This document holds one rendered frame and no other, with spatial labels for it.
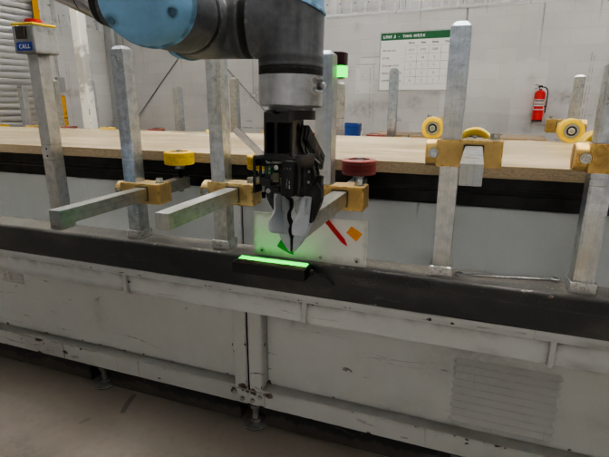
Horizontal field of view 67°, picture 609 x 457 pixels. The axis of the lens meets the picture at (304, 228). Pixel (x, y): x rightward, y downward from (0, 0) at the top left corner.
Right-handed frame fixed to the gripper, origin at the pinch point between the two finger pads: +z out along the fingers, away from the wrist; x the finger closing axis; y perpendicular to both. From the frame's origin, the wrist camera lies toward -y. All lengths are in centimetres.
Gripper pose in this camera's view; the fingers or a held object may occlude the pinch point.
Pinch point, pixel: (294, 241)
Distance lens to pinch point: 71.8
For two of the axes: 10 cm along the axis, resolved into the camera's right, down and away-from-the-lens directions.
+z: -0.2, 9.7, 2.4
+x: 9.3, 1.0, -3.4
